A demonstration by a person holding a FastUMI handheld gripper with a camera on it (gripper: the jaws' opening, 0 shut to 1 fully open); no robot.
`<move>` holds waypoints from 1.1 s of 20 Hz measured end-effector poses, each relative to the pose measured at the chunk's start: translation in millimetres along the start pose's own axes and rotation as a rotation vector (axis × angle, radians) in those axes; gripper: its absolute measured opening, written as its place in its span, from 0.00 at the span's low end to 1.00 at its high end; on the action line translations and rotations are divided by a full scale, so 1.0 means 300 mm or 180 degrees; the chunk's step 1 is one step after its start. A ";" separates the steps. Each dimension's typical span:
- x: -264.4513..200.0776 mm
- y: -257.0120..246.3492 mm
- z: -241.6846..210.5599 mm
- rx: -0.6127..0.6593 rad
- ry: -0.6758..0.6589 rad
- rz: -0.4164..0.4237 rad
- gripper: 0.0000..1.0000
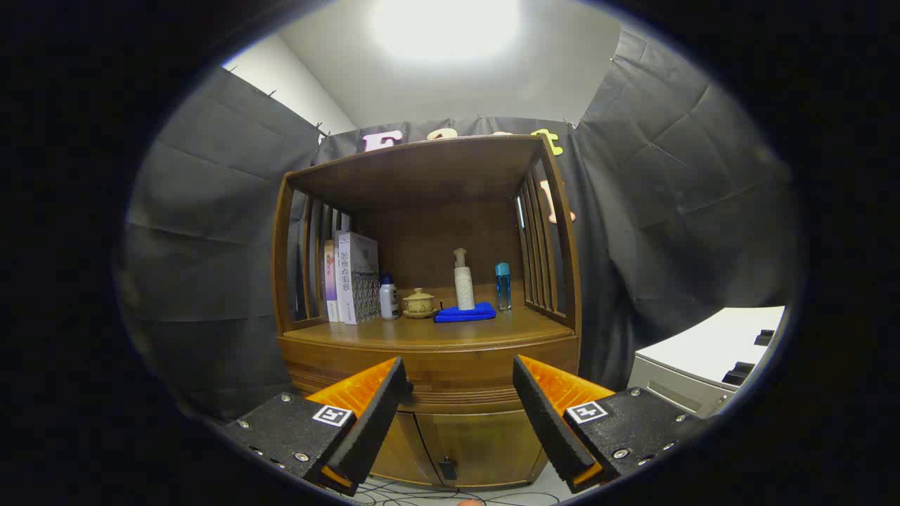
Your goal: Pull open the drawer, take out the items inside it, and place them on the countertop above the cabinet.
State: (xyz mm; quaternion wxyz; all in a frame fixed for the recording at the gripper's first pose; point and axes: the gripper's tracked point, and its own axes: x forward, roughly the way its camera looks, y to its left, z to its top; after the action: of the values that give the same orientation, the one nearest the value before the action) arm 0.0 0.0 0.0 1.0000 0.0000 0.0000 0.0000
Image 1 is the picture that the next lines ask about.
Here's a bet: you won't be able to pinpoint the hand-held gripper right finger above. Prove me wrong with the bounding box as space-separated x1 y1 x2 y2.
512 354 707 494

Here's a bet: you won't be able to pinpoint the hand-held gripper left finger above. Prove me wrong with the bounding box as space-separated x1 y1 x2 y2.
224 356 412 497

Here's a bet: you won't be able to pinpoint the brown wooden drawer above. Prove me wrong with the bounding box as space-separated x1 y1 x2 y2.
279 334 581 415

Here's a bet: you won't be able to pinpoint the narrow wooden cabinet door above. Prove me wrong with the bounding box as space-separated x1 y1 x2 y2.
371 411 442 487

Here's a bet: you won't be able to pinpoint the wide wooden cabinet door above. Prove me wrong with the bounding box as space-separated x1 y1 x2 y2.
415 411 549 490

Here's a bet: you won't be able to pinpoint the wooden countertop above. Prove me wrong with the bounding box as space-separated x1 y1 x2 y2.
281 285 577 349

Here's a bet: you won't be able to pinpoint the brown wooden cabinet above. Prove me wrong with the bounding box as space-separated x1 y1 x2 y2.
272 134 583 491

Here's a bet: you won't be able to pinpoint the white bottle blue cap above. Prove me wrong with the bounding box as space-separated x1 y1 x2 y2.
379 273 400 320

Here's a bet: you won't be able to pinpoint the yellow lidded teacup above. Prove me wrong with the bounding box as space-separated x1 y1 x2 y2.
401 287 438 320

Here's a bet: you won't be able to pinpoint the blue folded cloth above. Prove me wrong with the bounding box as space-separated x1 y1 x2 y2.
434 302 497 324

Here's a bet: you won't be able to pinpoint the thick white patterned book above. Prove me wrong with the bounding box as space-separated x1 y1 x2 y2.
335 231 381 325

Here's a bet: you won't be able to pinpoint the thin purple book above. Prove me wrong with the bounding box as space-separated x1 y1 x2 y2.
323 240 340 323

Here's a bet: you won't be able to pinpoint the white pump bottle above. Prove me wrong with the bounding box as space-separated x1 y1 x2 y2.
453 247 476 311

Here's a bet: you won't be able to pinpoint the white grey machine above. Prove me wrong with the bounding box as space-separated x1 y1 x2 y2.
627 306 787 419

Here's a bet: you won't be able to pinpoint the thin black floor cables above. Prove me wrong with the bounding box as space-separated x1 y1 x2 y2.
355 478 563 506

